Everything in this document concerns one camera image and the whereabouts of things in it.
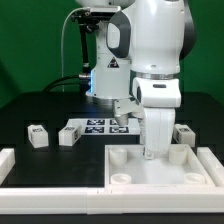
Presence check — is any white U-shaped obstacle fence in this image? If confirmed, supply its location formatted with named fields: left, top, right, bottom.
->
left=0, top=147, right=224, bottom=214

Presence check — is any black cable bundle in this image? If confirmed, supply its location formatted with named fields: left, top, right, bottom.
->
left=41, top=74, right=92, bottom=93

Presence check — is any black camera on stand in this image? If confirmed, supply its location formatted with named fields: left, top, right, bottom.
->
left=70, top=5, right=124, bottom=79

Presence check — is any white sheet with fiducial tags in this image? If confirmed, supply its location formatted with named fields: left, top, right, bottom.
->
left=67, top=118, right=140, bottom=135

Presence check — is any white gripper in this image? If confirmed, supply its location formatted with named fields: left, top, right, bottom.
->
left=114, top=77, right=181, bottom=160

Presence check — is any white square tabletop with sockets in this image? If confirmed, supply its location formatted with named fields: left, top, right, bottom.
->
left=105, top=144, right=215, bottom=186

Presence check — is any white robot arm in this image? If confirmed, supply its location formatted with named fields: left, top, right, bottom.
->
left=76, top=0, right=195, bottom=159

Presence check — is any white cable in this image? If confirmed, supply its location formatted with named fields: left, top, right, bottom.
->
left=60, top=6, right=91, bottom=93

